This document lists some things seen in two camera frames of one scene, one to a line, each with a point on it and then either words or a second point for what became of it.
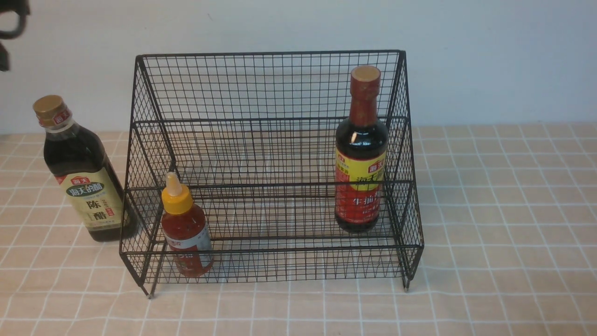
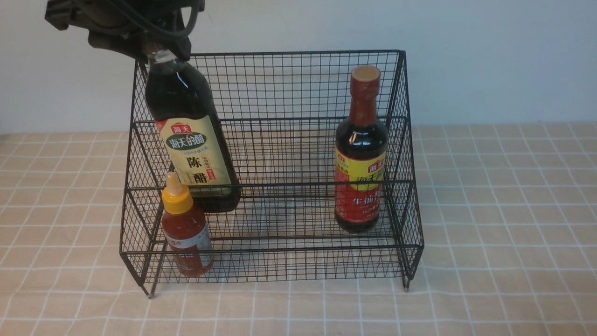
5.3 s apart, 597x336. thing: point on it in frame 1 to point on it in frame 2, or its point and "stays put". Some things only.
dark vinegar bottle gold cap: (77, 158) to (192, 136)
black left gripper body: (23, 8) to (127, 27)
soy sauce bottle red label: (361, 153) stays put
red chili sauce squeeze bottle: (184, 229) stays put
